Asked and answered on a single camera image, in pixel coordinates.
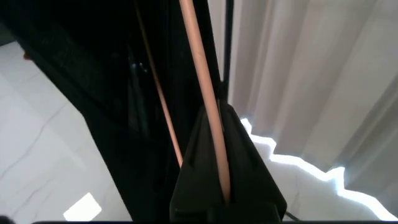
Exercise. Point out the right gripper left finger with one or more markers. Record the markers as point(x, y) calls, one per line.
point(199, 180)

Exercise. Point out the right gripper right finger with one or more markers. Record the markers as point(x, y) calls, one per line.
point(252, 180)

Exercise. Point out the pink clothes hanger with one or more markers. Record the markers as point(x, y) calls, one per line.
point(202, 71)

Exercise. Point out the black garment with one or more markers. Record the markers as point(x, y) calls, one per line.
point(109, 93)

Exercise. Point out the black clothes rack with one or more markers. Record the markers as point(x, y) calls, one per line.
point(228, 46)

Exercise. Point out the white curtain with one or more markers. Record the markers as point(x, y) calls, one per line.
point(311, 77)

